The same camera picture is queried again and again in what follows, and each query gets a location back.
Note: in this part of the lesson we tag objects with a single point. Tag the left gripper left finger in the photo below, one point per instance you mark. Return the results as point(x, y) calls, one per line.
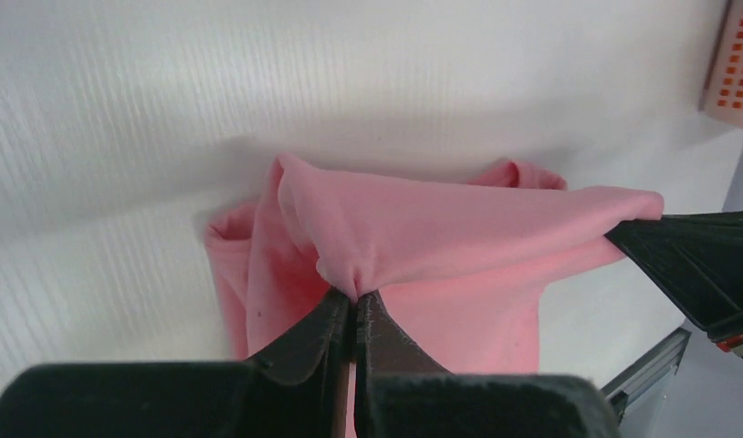
point(320, 337)

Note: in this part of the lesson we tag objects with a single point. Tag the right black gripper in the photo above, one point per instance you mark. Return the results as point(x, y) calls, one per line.
point(697, 262)

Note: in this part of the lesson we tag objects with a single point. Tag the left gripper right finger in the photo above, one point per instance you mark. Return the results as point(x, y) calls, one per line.
point(383, 347)

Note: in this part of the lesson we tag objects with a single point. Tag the pink t-shirt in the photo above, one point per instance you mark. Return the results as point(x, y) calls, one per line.
point(460, 267)

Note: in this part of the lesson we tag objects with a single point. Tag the white plastic basket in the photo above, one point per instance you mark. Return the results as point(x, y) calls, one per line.
point(731, 117)

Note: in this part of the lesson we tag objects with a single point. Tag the aluminium frame rail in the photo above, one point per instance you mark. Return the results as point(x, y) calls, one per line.
point(639, 393)

